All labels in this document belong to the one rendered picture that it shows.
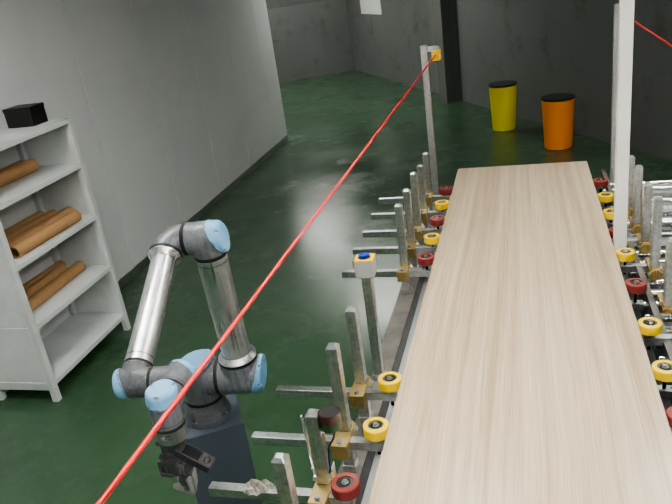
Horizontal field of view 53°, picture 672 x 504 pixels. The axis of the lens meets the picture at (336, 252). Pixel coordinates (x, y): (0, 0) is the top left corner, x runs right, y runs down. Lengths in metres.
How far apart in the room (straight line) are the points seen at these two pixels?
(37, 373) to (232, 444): 1.96
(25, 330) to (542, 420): 3.12
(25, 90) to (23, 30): 0.41
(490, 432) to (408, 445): 0.24
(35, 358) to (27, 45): 2.16
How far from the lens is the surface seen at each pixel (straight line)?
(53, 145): 4.85
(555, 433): 2.08
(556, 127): 7.99
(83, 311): 5.30
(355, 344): 2.30
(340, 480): 1.95
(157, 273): 2.31
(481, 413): 2.14
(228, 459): 2.86
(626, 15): 3.01
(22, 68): 5.18
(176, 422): 1.98
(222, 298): 2.46
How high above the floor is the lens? 2.19
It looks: 22 degrees down
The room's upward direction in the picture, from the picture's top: 8 degrees counter-clockwise
